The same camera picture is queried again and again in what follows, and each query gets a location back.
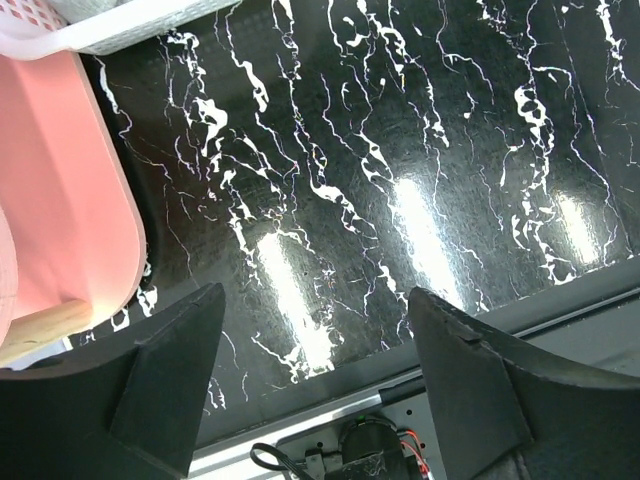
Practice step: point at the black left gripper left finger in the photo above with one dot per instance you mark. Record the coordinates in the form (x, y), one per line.
(128, 406)

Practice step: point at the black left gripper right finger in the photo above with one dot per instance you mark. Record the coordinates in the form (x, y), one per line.
(505, 409)

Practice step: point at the pink tiered shelf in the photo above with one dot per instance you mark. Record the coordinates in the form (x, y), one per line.
(73, 245)

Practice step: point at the white plastic basket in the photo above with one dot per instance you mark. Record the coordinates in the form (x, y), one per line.
(32, 30)

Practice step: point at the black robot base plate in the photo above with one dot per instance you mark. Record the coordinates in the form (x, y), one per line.
(383, 432)

